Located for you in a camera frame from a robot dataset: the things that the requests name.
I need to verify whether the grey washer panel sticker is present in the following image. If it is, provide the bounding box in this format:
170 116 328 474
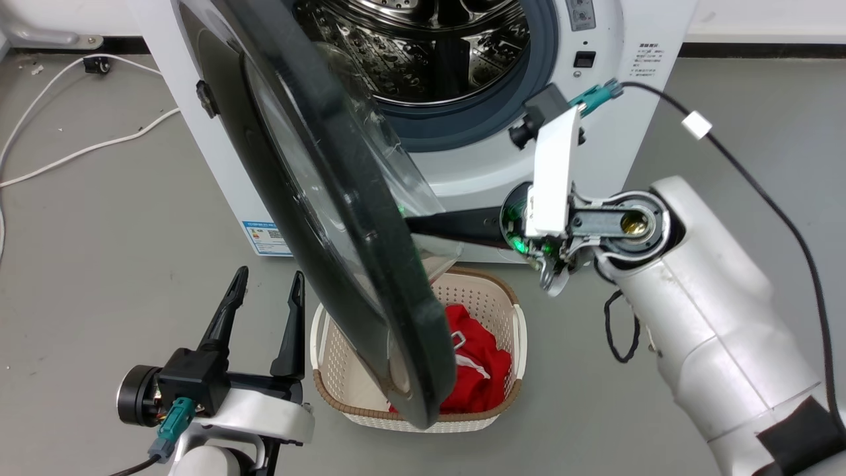
565 0 597 32

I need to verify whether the black door hinge block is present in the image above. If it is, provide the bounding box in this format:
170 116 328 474
195 79 221 120

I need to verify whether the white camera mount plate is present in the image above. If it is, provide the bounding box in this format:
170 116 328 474
190 388 316 446
525 104 583 239

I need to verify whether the white left camera mount plate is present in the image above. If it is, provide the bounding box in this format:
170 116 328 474
190 388 316 446

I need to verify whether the white front-load washing machine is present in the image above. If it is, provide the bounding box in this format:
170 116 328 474
126 0 699 265

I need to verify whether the grey rubber door gasket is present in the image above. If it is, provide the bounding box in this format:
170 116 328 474
367 0 560 153

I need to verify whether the stainless steel washer drum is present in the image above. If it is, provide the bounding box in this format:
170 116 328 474
291 0 533 108

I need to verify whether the black cable with white clip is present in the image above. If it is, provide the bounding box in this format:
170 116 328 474
618 81 846 434

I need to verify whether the dark round washing machine door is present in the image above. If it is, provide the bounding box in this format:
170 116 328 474
173 0 465 431

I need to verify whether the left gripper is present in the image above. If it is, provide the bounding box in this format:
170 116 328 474
198 266 307 405

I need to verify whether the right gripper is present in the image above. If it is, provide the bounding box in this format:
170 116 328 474
404 182 597 296

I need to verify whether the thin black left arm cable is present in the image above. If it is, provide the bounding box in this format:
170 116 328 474
108 455 161 476

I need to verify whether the teal left cable connector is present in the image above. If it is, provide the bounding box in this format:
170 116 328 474
148 397 198 462

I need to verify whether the blue white energy label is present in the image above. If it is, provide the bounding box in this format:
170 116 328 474
241 219 293 258

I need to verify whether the red garment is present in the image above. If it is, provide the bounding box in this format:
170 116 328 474
389 303 514 416

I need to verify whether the white right camera mount plate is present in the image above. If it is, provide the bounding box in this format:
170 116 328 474
525 104 583 239

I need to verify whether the teal cable connector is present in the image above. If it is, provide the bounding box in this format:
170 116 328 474
148 397 198 462
569 78 624 117

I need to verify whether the black braided cable loop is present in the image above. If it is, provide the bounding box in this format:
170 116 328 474
603 289 642 364

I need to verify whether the white floor cable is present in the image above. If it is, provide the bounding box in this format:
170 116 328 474
0 107 181 262
0 54 163 174

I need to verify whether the beige perforated laundry basket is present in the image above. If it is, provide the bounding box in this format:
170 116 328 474
309 266 528 434

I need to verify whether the teal right cable connector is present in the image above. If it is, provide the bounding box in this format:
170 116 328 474
569 78 624 117

